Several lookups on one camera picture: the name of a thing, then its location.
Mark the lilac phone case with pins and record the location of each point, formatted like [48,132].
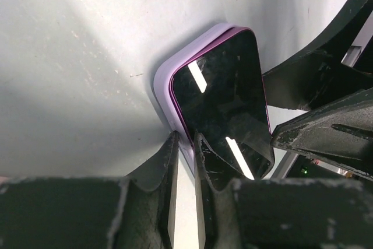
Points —
[163,79]

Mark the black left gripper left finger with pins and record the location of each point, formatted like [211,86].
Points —
[132,211]

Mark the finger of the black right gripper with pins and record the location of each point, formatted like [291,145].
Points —
[339,133]
[315,75]

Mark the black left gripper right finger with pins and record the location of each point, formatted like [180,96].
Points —
[236,212]

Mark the black smartphone pink edge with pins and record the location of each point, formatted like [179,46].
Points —
[220,94]

